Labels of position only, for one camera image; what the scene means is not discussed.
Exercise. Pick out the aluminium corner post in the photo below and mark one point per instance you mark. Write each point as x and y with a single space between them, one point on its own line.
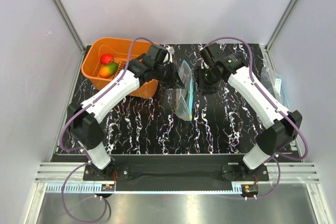
282 21
66 19

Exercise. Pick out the green orange mango toy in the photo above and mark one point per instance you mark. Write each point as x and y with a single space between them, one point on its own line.
108 70

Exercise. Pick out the spare clear plastic bag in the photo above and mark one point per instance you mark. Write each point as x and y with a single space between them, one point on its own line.
273 83

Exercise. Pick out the orange plastic basket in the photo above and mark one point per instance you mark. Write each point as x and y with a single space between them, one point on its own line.
118 48

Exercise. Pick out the aluminium frame rail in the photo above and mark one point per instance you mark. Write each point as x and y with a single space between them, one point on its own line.
290 173

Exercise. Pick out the red strawberry toy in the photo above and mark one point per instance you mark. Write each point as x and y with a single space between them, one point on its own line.
107 59

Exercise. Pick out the right aluminium corner post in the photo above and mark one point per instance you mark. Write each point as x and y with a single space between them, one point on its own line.
282 21

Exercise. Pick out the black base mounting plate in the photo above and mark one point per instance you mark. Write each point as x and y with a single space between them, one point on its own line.
180 172

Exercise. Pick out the black marble pattern mat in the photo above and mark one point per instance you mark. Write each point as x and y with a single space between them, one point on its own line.
221 123

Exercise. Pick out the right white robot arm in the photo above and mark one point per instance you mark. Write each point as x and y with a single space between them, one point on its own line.
281 125

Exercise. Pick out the clear zip top bag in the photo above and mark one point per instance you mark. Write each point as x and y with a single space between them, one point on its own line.
184 111

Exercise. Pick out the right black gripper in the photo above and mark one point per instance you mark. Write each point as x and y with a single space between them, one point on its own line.
206 89

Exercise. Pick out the left aluminium corner post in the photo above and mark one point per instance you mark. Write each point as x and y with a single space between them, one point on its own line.
66 19

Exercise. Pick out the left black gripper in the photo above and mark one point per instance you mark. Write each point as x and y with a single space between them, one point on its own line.
175 82

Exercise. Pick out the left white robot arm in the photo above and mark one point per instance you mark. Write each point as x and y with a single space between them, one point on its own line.
85 118

